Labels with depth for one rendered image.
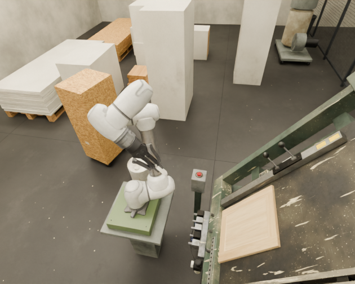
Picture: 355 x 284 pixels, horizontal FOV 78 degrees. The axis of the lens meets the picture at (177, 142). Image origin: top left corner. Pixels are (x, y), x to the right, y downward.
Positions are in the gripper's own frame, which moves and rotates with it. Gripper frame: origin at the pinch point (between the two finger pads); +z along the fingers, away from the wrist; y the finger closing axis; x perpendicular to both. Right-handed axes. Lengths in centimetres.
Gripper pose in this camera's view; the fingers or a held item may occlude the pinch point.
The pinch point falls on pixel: (161, 169)
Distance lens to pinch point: 106.2
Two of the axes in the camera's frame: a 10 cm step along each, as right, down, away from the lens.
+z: 6.7, 6.5, 3.7
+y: 7.3, -6.7, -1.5
